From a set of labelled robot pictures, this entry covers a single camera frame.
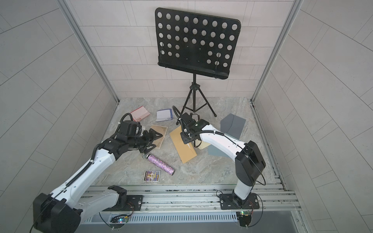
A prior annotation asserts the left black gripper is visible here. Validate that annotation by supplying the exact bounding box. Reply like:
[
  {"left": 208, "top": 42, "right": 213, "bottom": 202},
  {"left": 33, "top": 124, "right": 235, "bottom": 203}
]
[{"left": 127, "top": 128, "right": 164, "bottom": 153}]

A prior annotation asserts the cream letter paper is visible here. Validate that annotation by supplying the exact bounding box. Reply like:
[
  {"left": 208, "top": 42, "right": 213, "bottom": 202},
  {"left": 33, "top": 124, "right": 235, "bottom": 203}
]
[{"left": 150, "top": 125, "right": 168, "bottom": 149}]

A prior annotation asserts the cream envelope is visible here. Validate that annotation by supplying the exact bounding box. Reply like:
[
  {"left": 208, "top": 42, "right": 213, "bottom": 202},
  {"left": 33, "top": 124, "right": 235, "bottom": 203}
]
[{"left": 197, "top": 141, "right": 210, "bottom": 150}]

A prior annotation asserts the tan brown envelope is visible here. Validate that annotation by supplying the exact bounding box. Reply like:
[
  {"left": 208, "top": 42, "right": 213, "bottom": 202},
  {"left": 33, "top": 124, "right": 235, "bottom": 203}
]
[{"left": 170, "top": 126, "right": 197, "bottom": 164}]

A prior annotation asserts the pink red-bordered letter paper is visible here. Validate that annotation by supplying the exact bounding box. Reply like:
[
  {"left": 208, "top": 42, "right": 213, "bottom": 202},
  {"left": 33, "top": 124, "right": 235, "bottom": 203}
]
[{"left": 131, "top": 106, "right": 150, "bottom": 122}]

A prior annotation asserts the blue-grey envelope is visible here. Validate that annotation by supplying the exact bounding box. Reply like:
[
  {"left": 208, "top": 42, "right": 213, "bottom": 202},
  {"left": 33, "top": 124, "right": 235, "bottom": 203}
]
[{"left": 208, "top": 145, "right": 234, "bottom": 159}]

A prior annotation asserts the dark grey envelope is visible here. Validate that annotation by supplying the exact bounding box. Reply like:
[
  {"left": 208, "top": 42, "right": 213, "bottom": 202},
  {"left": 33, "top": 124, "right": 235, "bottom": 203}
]
[{"left": 220, "top": 114, "right": 246, "bottom": 139}]

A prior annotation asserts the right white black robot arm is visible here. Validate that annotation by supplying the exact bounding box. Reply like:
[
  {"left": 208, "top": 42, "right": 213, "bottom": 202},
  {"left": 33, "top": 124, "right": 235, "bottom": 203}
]
[{"left": 177, "top": 113, "right": 266, "bottom": 209}]

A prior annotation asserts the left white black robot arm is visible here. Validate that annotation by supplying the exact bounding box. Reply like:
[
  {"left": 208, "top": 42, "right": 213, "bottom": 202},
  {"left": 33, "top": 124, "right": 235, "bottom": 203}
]
[{"left": 31, "top": 120, "right": 163, "bottom": 233}]

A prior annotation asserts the purple glitter microphone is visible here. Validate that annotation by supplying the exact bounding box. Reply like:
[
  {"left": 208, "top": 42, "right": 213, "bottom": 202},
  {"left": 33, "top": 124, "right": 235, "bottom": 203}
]
[{"left": 146, "top": 154, "right": 175, "bottom": 175}]

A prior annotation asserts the small colourful card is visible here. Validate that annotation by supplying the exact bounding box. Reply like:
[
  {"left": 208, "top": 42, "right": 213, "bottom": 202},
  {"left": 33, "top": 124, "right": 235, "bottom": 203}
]
[{"left": 143, "top": 170, "right": 161, "bottom": 182}]

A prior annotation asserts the black perforated music stand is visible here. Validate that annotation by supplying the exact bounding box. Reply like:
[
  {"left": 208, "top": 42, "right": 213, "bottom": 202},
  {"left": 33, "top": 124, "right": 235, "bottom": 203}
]
[{"left": 154, "top": 7, "right": 241, "bottom": 104}]

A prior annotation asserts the left small circuit board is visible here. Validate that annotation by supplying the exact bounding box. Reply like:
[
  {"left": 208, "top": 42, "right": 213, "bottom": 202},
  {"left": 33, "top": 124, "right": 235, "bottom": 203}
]
[{"left": 110, "top": 215, "right": 131, "bottom": 224}]

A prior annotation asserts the small circuit board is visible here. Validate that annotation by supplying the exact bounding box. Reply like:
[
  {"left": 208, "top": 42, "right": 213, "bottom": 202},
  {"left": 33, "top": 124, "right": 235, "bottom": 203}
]
[
  {"left": 236, "top": 211, "right": 252, "bottom": 228},
  {"left": 110, "top": 215, "right": 131, "bottom": 224}
]

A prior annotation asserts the right small circuit board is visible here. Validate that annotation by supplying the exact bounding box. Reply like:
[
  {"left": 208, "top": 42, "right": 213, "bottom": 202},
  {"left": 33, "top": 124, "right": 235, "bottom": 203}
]
[{"left": 236, "top": 211, "right": 252, "bottom": 228}]

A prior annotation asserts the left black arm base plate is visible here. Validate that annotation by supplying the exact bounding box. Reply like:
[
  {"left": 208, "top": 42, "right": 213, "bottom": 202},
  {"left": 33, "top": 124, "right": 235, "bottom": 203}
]
[{"left": 104, "top": 195, "right": 144, "bottom": 211}]

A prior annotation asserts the aluminium mounting rail frame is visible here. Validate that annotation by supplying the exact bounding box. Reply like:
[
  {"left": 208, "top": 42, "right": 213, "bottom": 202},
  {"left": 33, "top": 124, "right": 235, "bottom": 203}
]
[{"left": 79, "top": 183, "right": 301, "bottom": 224}]

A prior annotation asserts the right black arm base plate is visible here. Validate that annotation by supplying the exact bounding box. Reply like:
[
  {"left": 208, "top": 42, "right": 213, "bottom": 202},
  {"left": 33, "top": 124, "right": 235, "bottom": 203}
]
[{"left": 218, "top": 193, "right": 260, "bottom": 210}]

